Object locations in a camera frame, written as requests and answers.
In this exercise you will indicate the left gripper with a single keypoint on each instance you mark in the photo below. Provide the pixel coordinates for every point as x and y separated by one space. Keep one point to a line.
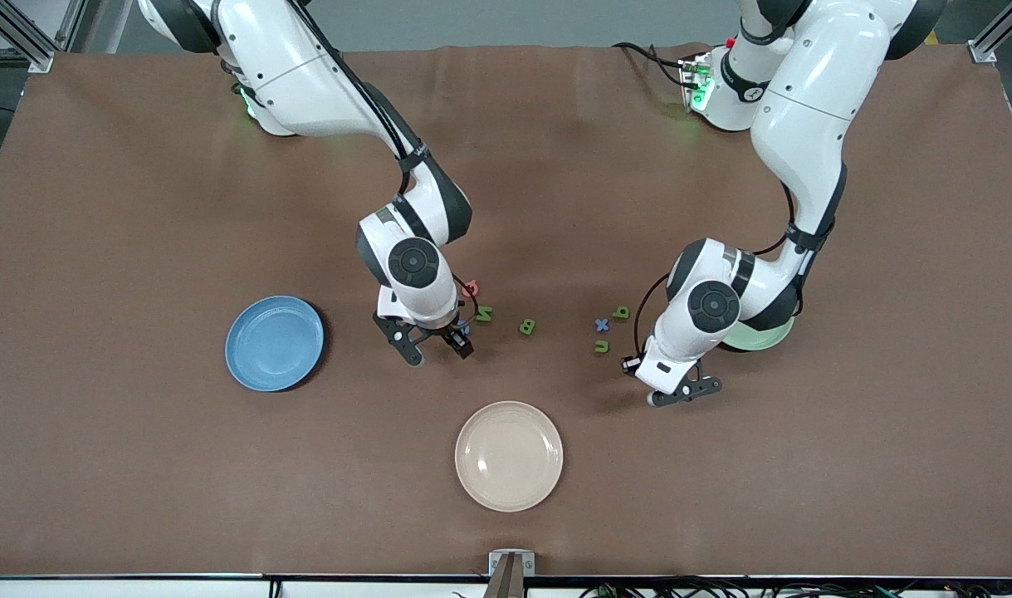
630 368

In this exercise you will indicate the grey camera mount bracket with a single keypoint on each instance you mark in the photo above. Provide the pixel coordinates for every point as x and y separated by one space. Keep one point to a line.
512 573

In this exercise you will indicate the white table edge rail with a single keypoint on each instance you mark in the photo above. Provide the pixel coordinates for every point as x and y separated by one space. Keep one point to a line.
140 588

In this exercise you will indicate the brown table cover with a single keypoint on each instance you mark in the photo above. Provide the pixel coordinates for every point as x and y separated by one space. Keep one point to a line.
555 166

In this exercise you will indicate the aluminium frame post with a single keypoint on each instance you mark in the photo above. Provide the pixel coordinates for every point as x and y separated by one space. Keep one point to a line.
39 58
983 51

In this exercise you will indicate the green letter b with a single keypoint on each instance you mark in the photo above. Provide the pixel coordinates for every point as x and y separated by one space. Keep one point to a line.
527 327
620 313

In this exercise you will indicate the beige plate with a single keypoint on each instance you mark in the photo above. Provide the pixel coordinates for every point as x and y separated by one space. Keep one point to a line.
509 457

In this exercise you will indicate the pink letter Q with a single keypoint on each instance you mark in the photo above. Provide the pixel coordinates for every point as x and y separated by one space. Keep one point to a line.
473 291

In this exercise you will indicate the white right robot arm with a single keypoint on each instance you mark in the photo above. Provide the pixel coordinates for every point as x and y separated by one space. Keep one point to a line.
306 75

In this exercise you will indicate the green letter N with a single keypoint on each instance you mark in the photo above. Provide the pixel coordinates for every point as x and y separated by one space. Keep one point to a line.
485 314

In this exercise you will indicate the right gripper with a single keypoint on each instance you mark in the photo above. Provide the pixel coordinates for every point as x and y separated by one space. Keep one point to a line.
451 335

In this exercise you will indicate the green plate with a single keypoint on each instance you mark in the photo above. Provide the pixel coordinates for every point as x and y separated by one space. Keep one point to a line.
763 336

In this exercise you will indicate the silver base connector bracket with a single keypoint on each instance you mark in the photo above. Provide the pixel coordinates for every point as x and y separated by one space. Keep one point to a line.
696 83

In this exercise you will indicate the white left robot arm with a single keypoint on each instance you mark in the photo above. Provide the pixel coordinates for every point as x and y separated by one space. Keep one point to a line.
804 124

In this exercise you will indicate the blue plate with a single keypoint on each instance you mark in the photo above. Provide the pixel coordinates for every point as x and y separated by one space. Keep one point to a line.
273 345

